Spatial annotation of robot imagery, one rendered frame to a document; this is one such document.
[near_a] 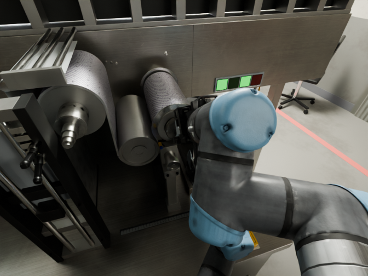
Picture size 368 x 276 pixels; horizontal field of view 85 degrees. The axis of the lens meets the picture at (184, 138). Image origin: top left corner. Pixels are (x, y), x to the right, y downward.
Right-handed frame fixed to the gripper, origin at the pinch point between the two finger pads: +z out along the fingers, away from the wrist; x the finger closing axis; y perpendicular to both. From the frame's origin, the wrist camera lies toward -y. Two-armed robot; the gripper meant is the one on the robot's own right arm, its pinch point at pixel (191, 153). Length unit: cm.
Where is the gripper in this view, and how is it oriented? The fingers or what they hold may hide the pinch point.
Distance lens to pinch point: 72.3
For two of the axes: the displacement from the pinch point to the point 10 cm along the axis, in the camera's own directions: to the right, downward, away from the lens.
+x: -9.6, 1.9, -2.1
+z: -2.8, -6.3, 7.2
